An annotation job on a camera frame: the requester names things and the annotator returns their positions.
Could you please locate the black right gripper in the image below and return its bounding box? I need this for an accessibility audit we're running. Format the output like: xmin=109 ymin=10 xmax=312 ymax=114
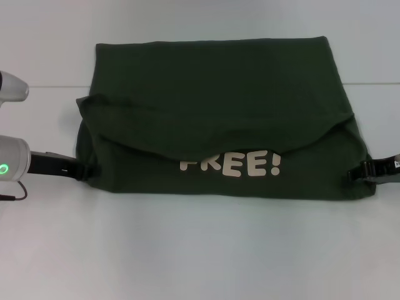
xmin=346 ymin=154 xmax=400 ymax=185

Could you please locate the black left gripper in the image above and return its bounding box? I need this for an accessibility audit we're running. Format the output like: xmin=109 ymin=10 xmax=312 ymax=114
xmin=29 ymin=151 xmax=103 ymax=182

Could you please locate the dark green t-shirt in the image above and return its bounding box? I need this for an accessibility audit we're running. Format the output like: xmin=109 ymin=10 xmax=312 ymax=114
xmin=74 ymin=36 xmax=379 ymax=203

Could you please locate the dark left arm cable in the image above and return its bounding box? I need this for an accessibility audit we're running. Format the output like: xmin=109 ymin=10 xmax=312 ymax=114
xmin=0 ymin=181 xmax=28 ymax=203

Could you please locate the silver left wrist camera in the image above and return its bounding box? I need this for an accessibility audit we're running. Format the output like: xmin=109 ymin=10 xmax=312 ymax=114
xmin=0 ymin=71 xmax=30 ymax=103

